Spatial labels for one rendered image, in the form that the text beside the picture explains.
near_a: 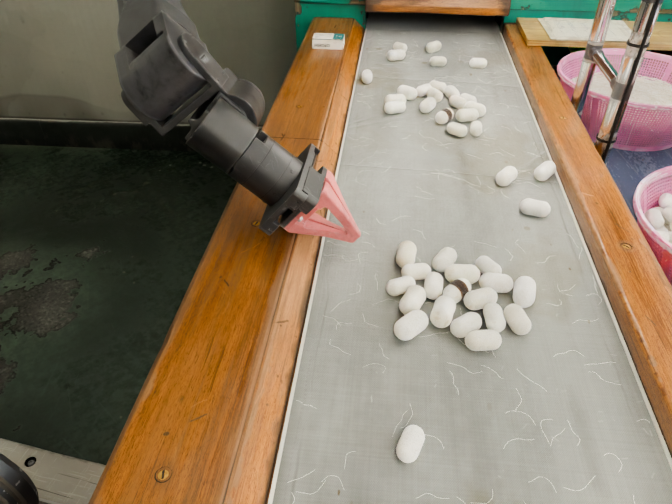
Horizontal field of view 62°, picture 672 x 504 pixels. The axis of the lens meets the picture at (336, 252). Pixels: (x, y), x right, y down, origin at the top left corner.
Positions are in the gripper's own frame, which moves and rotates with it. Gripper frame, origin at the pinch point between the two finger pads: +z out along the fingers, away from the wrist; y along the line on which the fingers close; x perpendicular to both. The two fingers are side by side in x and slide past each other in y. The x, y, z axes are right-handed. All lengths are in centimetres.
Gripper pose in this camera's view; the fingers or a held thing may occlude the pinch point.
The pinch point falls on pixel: (351, 234)
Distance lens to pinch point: 60.9
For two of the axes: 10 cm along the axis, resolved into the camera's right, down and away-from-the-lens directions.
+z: 7.6, 5.6, 3.3
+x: -6.4, 5.6, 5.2
